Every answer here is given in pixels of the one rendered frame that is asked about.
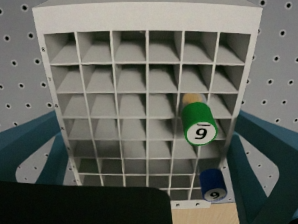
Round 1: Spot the grey perforated plate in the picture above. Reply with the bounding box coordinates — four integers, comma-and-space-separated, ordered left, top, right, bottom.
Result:
0, 0, 298, 205

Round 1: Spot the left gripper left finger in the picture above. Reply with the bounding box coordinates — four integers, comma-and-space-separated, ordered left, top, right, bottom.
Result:
0, 110, 69, 185

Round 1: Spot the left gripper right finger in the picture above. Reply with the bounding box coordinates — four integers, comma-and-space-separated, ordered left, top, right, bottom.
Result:
226, 110, 298, 224

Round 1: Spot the white grid rack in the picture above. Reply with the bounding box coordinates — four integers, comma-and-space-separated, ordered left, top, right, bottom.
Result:
32, 0, 262, 209

